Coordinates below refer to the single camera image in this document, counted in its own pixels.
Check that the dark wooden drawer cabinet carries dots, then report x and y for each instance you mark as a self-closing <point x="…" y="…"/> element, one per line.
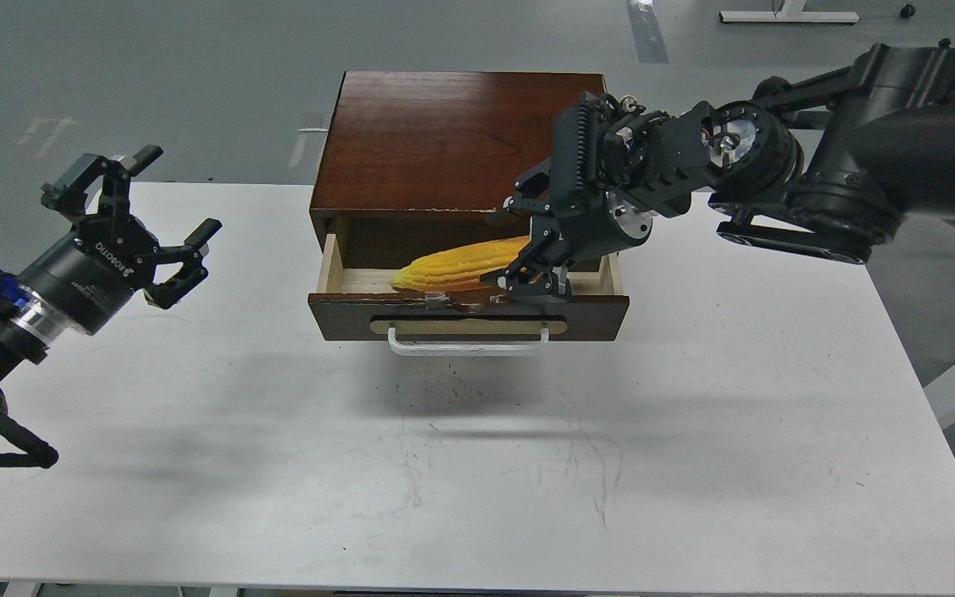
<point x="415" y="161"/>

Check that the white desk base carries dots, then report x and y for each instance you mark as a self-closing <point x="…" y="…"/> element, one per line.
<point x="789" y="12"/>

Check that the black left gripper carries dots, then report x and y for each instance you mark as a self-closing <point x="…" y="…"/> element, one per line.
<point x="91" y="273"/>

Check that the yellow corn cob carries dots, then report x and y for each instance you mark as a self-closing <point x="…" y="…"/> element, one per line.
<point x="458" y="269"/>

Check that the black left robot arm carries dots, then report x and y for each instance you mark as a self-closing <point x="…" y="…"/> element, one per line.
<point x="27" y="328"/>

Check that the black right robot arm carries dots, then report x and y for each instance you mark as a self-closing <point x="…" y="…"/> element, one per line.
<point x="827" y="167"/>

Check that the white drawer handle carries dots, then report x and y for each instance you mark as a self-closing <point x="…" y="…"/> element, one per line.
<point x="467" y="349"/>

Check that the wooden drawer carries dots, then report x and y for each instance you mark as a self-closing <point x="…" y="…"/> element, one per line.
<point x="354" y="300"/>

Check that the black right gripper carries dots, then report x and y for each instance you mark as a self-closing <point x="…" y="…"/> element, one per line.
<point x="535" y="269"/>

